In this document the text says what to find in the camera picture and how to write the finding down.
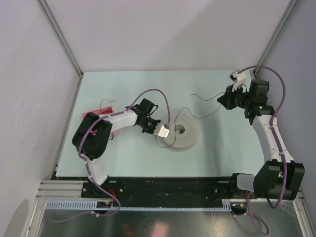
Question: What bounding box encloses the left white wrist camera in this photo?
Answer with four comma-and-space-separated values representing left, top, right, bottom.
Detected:
153, 123, 170, 138

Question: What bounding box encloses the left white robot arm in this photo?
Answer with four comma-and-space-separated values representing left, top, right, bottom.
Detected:
72, 99, 169, 185

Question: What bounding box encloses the pink plastic box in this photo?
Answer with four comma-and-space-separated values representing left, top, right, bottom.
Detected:
81, 105, 119, 136

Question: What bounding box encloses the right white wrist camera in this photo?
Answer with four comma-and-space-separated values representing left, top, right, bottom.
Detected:
230, 71, 247, 92

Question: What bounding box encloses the right aluminium frame post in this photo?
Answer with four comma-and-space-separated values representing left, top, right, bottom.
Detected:
257, 0, 301, 66

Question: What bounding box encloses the white plastic spool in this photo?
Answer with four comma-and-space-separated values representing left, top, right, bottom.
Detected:
158, 112, 200, 152

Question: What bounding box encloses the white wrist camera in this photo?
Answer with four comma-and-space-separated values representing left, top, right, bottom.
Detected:
230, 71, 247, 92
153, 123, 170, 138

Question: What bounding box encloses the grey slotted cable duct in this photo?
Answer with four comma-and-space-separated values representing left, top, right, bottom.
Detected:
45, 199, 247, 211

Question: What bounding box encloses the left aluminium frame post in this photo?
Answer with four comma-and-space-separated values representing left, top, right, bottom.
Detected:
36, 0, 84, 77

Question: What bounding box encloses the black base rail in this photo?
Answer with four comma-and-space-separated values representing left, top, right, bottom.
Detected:
81, 176, 246, 207

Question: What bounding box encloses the thin brown wire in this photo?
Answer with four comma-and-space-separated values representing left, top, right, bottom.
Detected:
155, 83, 249, 149

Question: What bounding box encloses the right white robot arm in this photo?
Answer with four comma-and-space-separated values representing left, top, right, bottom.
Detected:
217, 79, 305, 200

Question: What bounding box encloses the aluminium frame post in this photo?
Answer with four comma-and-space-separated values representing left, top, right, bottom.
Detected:
257, 0, 301, 66
36, 0, 84, 77

